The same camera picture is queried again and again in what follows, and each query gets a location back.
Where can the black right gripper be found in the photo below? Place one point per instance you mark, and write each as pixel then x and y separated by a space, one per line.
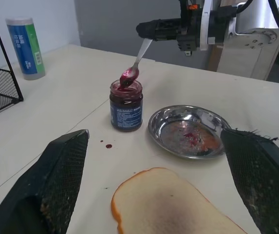
pixel 189 31

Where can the white bread slice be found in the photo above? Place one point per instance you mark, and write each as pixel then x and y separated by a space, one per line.
pixel 163 207

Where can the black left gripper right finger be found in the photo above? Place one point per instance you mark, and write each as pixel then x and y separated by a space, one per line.
pixel 258 175

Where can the metal spoon with jam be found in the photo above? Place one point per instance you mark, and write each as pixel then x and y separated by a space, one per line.
pixel 130 75

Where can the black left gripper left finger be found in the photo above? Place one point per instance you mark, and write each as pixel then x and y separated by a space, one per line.
pixel 56 175

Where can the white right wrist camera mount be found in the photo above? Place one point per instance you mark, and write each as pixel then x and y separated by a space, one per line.
pixel 205 26

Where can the large red jam drop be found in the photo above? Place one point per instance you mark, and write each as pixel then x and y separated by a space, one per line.
pixel 108 146

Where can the blue green cylindrical canister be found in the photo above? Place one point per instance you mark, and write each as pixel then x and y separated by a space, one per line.
pixel 27 48

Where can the light wooden board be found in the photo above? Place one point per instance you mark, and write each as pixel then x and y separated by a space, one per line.
pixel 218 58

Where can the round stainless steel plate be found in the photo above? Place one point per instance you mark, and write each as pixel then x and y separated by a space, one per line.
pixel 178 136

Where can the glass jam jar blue label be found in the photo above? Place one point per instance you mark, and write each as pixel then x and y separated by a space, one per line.
pixel 125 109

